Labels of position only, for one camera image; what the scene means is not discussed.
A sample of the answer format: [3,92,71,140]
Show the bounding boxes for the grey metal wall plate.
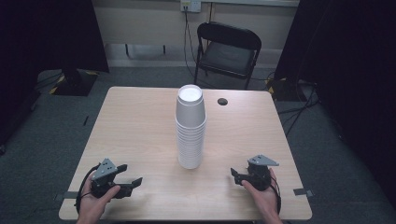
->
[125,43,166,60]

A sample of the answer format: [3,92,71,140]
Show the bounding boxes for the white wall socket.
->
[180,0,202,13]

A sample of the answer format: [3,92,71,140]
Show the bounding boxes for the dark curtain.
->
[274,0,396,208]
[0,0,110,147]

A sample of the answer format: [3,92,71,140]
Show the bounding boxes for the right hand-held gripper black cable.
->
[269,175,282,216]

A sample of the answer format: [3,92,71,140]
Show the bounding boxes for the black floor cables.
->
[276,78,321,138]

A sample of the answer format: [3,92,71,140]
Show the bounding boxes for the hand-held gripper black cable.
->
[74,164,101,216]
[269,175,282,216]

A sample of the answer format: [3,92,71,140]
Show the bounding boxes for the left hand-held gripper black cable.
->
[74,164,101,216]

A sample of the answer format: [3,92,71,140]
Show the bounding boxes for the black stand base yellow tape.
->
[49,68,100,97]

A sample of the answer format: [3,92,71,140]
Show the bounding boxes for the grey tape strip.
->
[54,190,79,202]
[292,188,315,198]

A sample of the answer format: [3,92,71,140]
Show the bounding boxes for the black folding chair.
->
[193,21,262,91]

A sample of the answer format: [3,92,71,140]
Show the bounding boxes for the stack of white foam cups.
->
[175,121,207,171]

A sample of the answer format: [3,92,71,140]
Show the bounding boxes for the person's left hand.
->
[78,175,121,218]

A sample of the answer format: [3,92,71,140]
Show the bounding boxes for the person's right hand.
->
[242,168,281,217]

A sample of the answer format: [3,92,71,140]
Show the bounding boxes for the thin dark wall cable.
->
[207,2,216,23]

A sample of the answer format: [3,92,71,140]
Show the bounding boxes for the black cable from wall socket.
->
[182,6,200,80]

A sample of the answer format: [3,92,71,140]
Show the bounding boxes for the black floor box yellow tape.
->
[266,77,301,103]

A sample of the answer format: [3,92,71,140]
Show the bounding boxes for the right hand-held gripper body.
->
[247,154,279,191]

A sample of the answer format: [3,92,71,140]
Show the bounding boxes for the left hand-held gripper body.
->
[90,158,134,200]

